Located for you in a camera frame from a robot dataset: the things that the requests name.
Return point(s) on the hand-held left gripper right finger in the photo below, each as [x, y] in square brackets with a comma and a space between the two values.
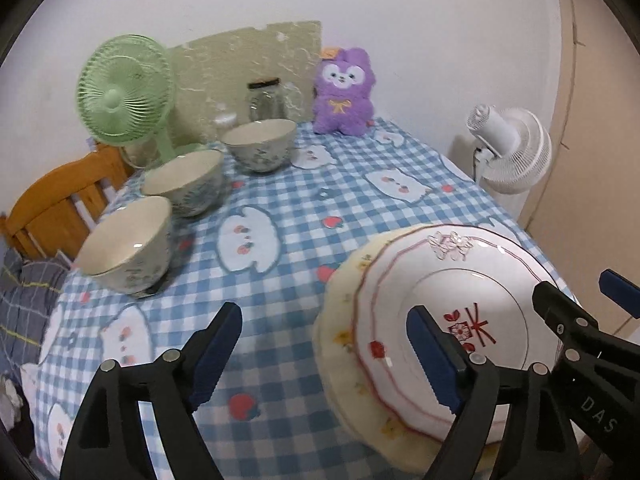
[435, 360]

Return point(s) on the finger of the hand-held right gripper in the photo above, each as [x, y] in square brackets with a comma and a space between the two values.
[622, 292]
[555, 305]

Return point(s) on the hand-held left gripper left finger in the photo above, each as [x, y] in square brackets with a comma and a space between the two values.
[215, 360]

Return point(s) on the white plate with red flower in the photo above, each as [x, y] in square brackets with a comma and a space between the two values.
[400, 300]

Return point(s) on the scalloped yellow floral plate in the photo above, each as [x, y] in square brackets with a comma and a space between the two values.
[327, 360]

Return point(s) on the cream floral bowl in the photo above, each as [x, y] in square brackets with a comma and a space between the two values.
[182, 175]
[260, 140]
[120, 240]

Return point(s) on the blue checked tablecloth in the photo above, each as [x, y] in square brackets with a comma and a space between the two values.
[280, 260]

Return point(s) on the white clip fan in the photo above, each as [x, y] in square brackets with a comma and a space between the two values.
[520, 155]

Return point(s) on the beige door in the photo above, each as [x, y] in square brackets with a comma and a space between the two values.
[595, 135]

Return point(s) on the grey plaid pillow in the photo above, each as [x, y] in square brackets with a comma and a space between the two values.
[25, 310]

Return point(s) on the crumpled white cloth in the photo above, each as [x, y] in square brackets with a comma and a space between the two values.
[10, 400]

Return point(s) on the cotton swab container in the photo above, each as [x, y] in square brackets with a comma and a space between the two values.
[225, 120]

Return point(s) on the glass jar with dark lid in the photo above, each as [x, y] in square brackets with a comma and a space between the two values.
[267, 102]

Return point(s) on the purple plush bunny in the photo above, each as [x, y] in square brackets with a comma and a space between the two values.
[345, 105]

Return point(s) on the green desk fan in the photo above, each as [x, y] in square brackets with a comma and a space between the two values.
[117, 95]

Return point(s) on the green cartoon print board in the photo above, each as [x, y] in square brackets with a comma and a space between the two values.
[225, 70]

